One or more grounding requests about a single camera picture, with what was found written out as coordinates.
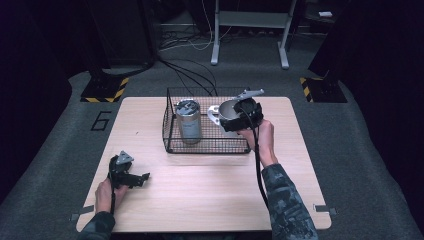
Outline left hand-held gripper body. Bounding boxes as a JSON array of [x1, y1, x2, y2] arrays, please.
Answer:
[[107, 150, 136, 190]]

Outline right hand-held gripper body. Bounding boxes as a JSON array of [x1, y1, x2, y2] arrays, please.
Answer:
[[227, 87, 265, 132]]

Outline steel mug with handle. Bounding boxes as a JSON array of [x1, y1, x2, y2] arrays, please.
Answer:
[[207, 99, 242, 130]]

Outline black wire basket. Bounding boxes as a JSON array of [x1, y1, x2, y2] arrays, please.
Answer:
[[161, 86, 252, 155]]

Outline steel canister with lid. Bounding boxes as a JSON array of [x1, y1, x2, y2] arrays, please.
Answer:
[[174, 98, 203, 145]]

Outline person's left hand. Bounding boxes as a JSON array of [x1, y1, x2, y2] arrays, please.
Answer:
[[94, 177, 130, 215]]

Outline person's right hand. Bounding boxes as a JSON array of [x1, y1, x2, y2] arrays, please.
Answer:
[[236, 119, 279, 168]]

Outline grey tape strip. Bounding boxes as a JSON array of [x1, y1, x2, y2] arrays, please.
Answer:
[[69, 204, 96, 222], [312, 203, 338, 217]]

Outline white metal stand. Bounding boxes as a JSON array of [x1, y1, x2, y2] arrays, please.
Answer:
[[210, 0, 298, 70]]

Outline dark cabinet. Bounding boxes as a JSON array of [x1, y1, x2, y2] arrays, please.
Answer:
[[87, 0, 157, 69]]

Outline right hand-held gripper cable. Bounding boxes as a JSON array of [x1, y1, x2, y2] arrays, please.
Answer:
[[237, 105, 270, 210]]

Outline black floor cables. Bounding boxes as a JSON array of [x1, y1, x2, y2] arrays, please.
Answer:
[[156, 29, 220, 98]]

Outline black base plate striped edge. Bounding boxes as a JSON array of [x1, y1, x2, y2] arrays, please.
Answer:
[[80, 76, 130, 104], [298, 76, 348, 104]]

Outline white floor cable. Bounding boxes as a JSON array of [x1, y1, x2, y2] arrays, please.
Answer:
[[159, 0, 234, 52]]

